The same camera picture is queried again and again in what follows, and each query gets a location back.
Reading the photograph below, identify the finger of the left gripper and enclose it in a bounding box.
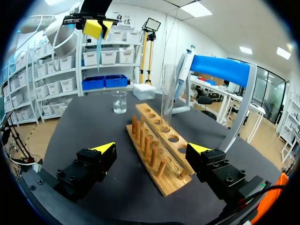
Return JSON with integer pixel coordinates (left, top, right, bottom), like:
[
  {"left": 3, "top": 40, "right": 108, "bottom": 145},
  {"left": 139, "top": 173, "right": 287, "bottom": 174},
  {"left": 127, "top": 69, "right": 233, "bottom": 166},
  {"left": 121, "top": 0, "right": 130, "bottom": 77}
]
[
  {"left": 82, "top": 19, "right": 104, "bottom": 40},
  {"left": 98, "top": 20, "right": 114, "bottom": 40}
]

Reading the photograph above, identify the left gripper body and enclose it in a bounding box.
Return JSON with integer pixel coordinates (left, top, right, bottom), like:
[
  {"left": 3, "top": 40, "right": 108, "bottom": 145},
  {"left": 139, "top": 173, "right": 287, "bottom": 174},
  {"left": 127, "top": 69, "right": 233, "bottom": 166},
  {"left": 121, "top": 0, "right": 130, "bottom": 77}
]
[{"left": 62, "top": 0, "right": 120, "bottom": 30}]

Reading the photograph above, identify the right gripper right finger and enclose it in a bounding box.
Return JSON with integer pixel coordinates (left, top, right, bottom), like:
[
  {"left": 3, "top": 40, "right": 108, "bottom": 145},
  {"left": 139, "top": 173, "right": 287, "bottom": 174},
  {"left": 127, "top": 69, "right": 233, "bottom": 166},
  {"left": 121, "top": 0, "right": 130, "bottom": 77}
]
[{"left": 185, "top": 142, "right": 248, "bottom": 207}]

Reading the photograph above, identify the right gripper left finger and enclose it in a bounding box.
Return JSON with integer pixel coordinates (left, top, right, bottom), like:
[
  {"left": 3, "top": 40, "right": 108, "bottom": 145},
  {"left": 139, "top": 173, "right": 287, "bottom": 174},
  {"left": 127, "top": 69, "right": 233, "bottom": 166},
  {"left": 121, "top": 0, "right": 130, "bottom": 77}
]
[{"left": 53, "top": 141, "right": 117, "bottom": 203}]

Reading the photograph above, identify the pale blue pipette tip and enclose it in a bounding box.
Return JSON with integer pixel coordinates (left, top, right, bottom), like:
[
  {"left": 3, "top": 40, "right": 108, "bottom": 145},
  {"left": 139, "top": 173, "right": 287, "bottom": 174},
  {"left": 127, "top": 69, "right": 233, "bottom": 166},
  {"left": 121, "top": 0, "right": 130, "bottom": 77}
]
[{"left": 96, "top": 37, "right": 103, "bottom": 72}]

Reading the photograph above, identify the wooden test tube rack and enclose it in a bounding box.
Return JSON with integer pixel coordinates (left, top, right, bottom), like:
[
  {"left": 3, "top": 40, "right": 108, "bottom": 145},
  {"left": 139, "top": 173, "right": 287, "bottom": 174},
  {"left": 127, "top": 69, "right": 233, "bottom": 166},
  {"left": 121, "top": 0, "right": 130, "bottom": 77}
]
[{"left": 126, "top": 103, "right": 196, "bottom": 197}]

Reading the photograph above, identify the glass beaker with water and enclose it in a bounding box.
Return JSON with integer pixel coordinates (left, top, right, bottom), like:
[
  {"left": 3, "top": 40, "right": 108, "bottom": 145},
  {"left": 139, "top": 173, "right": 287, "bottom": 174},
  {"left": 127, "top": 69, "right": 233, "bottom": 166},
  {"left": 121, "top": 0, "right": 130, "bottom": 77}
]
[{"left": 112, "top": 91, "right": 128, "bottom": 115}]

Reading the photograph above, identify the white and blue pipette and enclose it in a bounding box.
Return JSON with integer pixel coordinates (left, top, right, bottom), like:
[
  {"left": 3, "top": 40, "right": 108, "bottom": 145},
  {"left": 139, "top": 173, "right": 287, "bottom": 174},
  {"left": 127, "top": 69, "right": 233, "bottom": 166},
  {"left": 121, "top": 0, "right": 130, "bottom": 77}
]
[{"left": 173, "top": 44, "right": 196, "bottom": 102}]

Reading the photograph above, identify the clear glass test tube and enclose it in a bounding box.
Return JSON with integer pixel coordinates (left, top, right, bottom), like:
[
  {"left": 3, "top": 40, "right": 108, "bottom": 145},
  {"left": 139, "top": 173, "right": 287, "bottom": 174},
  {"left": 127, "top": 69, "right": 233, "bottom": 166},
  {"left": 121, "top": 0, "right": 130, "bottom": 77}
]
[{"left": 160, "top": 63, "right": 178, "bottom": 132}]

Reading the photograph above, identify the pipette stand with blue panel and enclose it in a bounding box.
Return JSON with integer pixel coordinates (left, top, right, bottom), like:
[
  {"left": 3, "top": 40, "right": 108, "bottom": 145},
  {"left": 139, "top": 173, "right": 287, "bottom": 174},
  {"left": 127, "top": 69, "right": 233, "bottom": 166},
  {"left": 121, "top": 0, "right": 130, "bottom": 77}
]
[{"left": 172, "top": 54, "right": 258, "bottom": 153}]

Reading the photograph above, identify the white cable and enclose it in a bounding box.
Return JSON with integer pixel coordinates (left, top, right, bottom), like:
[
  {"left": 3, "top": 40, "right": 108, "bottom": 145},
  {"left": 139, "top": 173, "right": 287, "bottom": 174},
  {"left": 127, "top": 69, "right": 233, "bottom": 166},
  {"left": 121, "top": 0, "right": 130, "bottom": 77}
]
[{"left": 35, "top": 15, "right": 78, "bottom": 51}]

